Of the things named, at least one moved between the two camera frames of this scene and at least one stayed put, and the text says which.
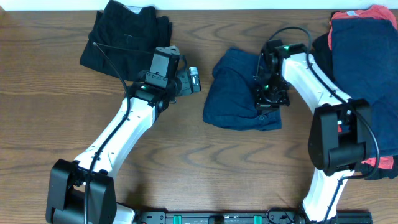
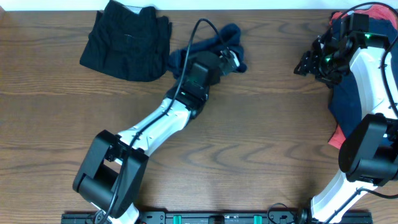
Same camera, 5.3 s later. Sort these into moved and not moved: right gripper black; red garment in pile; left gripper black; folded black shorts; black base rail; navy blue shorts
Moved: navy blue shorts; right gripper black; left gripper black
Not moved: red garment in pile; folded black shorts; black base rail
